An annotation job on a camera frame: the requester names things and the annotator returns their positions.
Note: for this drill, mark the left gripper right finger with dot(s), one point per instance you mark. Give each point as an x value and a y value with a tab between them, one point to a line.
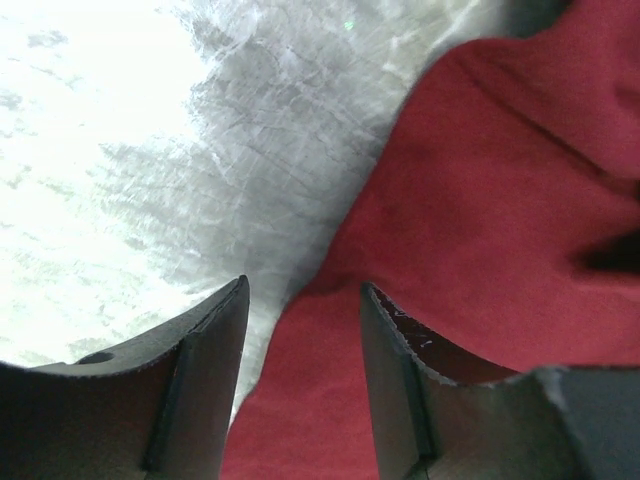
441	412

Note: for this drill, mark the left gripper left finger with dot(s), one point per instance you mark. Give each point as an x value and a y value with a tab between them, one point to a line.
157	406

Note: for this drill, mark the dark red t-shirt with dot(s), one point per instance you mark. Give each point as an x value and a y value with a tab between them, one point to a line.
503	213

